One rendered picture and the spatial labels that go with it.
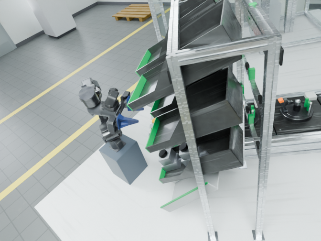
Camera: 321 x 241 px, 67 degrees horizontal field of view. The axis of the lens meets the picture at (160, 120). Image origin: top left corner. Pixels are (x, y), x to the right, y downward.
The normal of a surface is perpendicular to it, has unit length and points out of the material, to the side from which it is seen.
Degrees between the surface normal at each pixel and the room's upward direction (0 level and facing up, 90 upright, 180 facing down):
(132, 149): 90
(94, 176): 0
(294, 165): 0
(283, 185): 0
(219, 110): 90
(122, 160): 90
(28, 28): 90
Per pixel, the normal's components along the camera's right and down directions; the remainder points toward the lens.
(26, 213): -0.23, -0.72
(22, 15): 0.74, 0.30
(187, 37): -0.23, 0.69
